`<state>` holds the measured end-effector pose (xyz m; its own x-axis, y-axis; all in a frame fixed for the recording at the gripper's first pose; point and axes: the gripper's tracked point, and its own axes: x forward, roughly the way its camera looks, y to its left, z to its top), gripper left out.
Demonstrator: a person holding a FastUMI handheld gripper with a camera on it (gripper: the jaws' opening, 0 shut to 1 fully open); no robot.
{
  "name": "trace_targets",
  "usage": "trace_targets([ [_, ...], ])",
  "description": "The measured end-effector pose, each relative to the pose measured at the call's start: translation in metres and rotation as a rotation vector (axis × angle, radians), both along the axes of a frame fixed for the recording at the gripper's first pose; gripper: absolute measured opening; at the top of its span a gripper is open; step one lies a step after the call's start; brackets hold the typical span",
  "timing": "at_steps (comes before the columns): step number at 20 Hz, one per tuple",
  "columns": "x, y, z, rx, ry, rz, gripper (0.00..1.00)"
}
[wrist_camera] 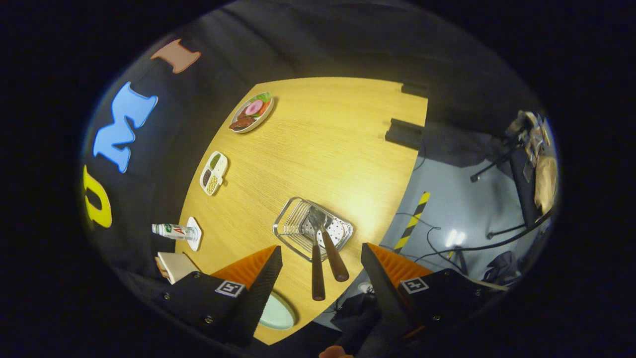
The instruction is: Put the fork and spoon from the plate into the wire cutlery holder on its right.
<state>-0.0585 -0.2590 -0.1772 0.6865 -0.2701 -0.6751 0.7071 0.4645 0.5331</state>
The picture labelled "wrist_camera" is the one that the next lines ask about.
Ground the white plastic bottle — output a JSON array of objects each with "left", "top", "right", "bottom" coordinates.
[{"left": 152, "top": 223, "right": 198, "bottom": 241}]

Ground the white square coaster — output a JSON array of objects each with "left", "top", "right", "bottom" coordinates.
[{"left": 186, "top": 217, "right": 203, "bottom": 252}]

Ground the pale green plate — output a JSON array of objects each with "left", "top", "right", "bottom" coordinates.
[{"left": 258, "top": 293, "right": 296, "bottom": 331}]

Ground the yellow black hazard tape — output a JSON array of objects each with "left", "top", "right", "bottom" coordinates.
[{"left": 394, "top": 191, "right": 431, "bottom": 253}]

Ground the black stand with beige cloth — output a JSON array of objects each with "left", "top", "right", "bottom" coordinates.
[{"left": 470, "top": 110, "right": 559, "bottom": 239}]

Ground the white divided bean tray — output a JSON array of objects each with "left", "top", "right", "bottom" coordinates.
[{"left": 200, "top": 151, "right": 229, "bottom": 196}]

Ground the black floor cable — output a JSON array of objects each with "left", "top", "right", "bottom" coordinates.
[{"left": 397, "top": 209, "right": 555, "bottom": 264}]

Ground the white plate of food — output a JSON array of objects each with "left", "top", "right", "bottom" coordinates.
[{"left": 229, "top": 91, "right": 275, "bottom": 133}]

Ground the black backdrop cloth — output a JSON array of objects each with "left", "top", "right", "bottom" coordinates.
[{"left": 79, "top": 0, "right": 542, "bottom": 309}]

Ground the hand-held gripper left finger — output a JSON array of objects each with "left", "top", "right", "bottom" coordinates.
[{"left": 154, "top": 245, "right": 283, "bottom": 349}]

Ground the metal fork with brown handle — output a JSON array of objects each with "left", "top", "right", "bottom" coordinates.
[{"left": 298, "top": 221, "right": 326, "bottom": 301}]

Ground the black table clamp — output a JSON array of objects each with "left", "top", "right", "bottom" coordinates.
[
  {"left": 400, "top": 82, "right": 429, "bottom": 98},
  {"left": 385, "top": 118, "right": 425, "bottom": 151}
]

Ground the metal wire basket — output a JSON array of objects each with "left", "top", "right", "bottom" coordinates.
[{"left": 272, "top": 197, "right": 354, "bottom": 263}]

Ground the dark cloth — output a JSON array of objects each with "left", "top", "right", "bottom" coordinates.
[{"left": 482, "top": 251, "right": 520, "bottom": 284}]

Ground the metal spoon with brown handle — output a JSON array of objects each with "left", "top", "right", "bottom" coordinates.
[{"left": 307, "top": 205, "right": 350, "bottom": 282}]

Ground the white toaster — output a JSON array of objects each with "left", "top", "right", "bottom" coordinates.
[{"left": 157, "top": 251, "right": 200, "bottom": 285}]

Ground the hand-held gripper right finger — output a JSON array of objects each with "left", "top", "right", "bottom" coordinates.
[{"left": 355, "top": 242, "right": 507, "bottom": 358}]

